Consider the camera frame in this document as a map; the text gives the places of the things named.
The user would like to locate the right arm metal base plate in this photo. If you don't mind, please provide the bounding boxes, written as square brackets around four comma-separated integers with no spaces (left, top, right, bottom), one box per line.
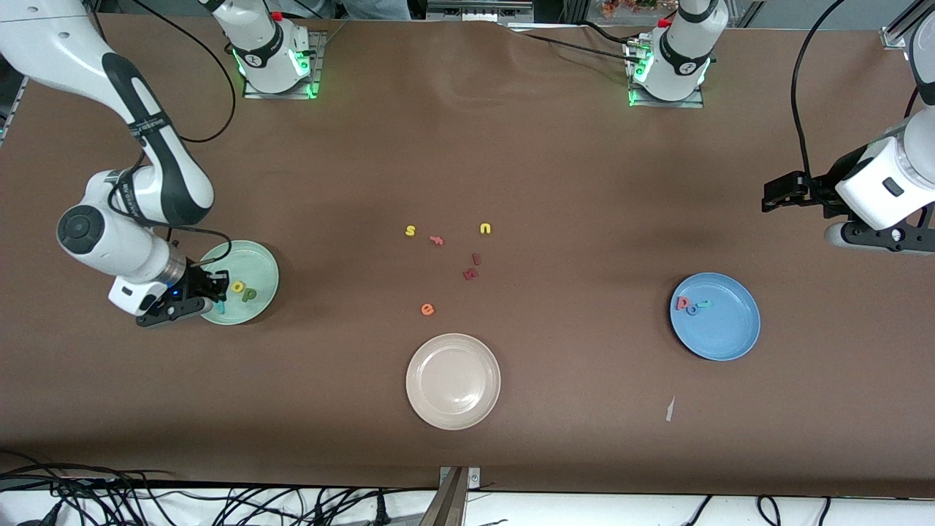
[243,31,323,100]

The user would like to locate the aluminium side rail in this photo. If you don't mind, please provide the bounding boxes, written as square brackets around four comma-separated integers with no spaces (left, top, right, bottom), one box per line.
[0,73,30,140]

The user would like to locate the light green plastic plate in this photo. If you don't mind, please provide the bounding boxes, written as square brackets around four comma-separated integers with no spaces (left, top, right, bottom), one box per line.
[196,240,280,326]

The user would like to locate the blue plastic plate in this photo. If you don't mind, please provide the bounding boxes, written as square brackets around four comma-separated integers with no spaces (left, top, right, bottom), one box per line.
[669,272,761,362]

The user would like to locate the beige plastic plate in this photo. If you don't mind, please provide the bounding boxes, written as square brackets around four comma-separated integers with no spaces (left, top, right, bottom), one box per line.
[405,333,502,431]

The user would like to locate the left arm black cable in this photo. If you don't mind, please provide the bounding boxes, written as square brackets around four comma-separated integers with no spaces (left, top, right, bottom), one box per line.
[790,0,848,180]

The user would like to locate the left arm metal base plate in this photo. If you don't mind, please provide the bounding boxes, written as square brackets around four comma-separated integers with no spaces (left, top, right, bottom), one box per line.
[627,37,706,109]

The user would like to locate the metal frame equipment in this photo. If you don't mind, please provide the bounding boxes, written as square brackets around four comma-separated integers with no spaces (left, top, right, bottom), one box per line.
[426,0,538,23]

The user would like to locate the black cable across table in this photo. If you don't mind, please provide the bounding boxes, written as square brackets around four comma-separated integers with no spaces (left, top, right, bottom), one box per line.
[522,20,644,66]

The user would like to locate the grey metal post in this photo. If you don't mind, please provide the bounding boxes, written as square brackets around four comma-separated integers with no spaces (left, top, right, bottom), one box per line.
[418,468,468,526]

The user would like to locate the silver metal bracket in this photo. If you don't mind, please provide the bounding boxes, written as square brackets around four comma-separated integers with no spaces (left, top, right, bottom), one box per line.
[438,466,481,490]

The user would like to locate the person in blue jeans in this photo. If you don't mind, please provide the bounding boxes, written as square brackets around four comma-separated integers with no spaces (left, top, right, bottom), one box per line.
[340,0,413,20]

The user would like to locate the tangled black cable bundle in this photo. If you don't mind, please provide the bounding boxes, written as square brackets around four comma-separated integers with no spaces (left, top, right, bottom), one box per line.
[0,449,439,526]

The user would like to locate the aluminium corner profile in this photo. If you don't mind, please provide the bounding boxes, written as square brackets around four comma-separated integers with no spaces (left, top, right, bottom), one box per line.
[880,0,935,50]

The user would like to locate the orange dried flowers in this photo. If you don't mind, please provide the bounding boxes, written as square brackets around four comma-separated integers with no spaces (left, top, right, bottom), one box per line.
[600,0,662,19]

